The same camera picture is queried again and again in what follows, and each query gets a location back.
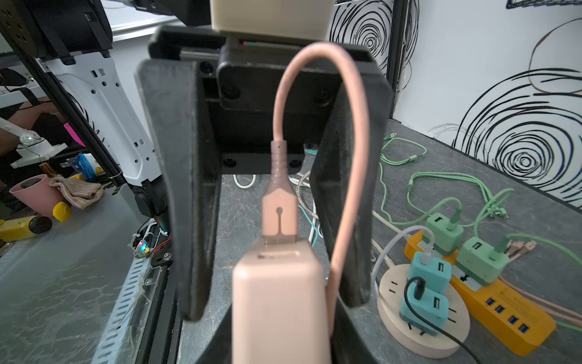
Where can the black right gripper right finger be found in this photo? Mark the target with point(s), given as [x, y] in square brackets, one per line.
[347, 347]

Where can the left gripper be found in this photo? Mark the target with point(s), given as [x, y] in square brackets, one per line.
[209, 101]

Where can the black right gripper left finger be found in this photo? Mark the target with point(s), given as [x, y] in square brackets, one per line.
[220, 348]

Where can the pink charger plug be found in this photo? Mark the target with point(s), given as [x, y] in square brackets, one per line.
[279, 312]

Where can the teal charger plug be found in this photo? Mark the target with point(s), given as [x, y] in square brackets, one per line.
[436, 272]
[432, 306]

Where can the green charger plug with cable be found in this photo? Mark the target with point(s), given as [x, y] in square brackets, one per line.
[444, 218]

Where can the orange power strip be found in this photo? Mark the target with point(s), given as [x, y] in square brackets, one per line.
[517, 322]

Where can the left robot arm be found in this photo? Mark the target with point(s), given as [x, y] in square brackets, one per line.
[67, 43]

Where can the pink cup outside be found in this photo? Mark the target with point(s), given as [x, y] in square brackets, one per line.
[36, 193]

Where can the yellow toy outside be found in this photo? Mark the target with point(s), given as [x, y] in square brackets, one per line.
[24, 228]

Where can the grey cable duct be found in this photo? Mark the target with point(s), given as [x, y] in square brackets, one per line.
[123, 333]

